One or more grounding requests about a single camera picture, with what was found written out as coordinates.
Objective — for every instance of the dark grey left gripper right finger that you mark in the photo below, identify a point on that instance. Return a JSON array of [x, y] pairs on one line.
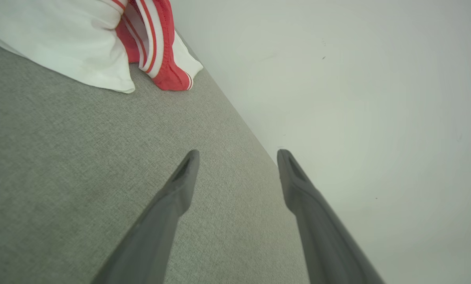
[[322, 236]]

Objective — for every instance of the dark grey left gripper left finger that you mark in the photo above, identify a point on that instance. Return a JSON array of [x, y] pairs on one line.
[[156, 236]]

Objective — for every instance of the red jersey with white sleeves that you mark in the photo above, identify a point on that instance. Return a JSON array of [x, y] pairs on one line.
[[62, 35]]

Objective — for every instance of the grey fabric sofa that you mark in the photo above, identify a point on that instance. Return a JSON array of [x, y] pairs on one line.
[[62, 165]]

